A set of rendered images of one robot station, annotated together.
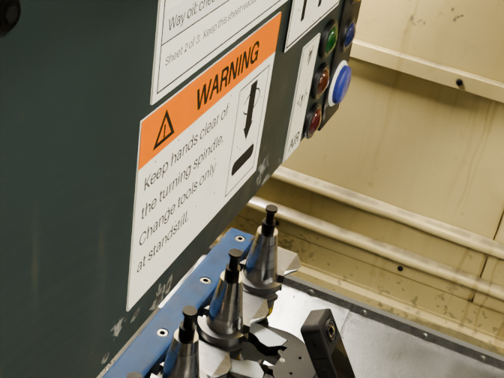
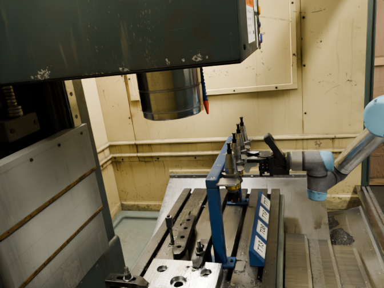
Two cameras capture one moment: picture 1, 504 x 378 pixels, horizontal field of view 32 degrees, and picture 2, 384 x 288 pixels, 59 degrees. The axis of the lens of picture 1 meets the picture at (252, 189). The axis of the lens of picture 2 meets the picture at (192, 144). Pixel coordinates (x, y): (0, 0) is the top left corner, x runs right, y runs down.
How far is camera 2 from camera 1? 0.58 m
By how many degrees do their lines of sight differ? 15
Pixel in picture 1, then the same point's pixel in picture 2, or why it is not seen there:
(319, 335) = (270, 137)
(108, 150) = not seen: outside the picture
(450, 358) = (303, 180)
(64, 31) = not seen: outside the picture
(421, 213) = (278, 134)
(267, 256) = (244, 132)
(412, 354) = (291, 183)
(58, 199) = not seen: outside the picture
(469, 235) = (295, 135)
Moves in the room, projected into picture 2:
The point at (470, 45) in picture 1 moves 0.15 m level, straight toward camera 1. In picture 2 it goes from (275, 75) to (278, 80)
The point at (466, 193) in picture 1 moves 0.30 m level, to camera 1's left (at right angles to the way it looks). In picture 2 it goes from (289, 122) to (234, 130)
